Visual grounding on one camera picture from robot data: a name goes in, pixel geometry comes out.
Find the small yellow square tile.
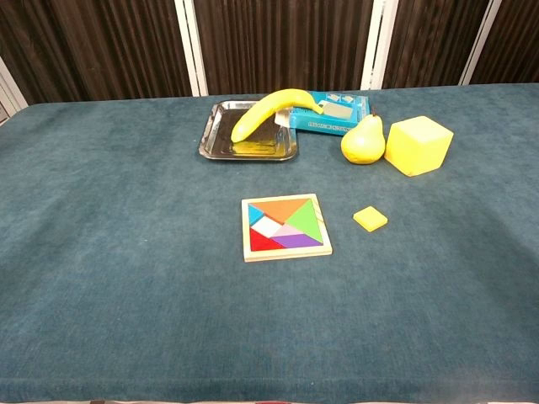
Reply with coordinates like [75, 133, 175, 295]
[352, 205, 389, 233]

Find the orange tangram triangle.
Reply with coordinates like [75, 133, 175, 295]
[251, 199, 312, 226]

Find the pink tangram triangle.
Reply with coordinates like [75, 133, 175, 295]
[269, 223, 305, 238]

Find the red tangram triangle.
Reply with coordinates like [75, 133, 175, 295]
[249, 227, 288, 253]

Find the green tangram triangle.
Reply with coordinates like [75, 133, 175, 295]
[287, 199, 325, 245]

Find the wooden tangram puzzle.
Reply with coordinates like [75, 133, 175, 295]
[241, 193, 334, 263]

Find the shiny metal tray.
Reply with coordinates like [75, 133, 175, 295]
[198, 99, 301, 162]

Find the yellow banana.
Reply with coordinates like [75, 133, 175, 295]
[230, 88, 324, 143]

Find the blue cardboard product box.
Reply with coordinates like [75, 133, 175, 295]
[274, 90, 371, 136]

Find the yellow pear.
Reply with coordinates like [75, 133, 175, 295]
[339, 107, 387, 166]

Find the teal velvet tablecloth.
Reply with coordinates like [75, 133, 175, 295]
[0, 82, 539, 403]

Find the yellow foam cube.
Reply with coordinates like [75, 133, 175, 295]
[383, 114, 455, 178]

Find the dark pleated screen panel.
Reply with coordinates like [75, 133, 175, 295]
[372, 0, 502, 92]
[461, 0, 539, 86]
[0, 0, 199, 106]
[184, 0, 388, 98]

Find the white framed side panel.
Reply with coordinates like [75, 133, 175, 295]
[0, 56, 29, 124]

